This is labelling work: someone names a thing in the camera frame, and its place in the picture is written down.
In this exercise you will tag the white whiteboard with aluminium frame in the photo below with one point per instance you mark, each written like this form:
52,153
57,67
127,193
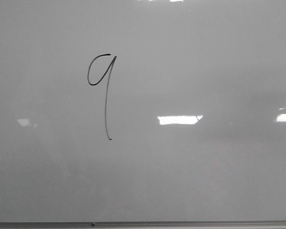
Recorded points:
142,110

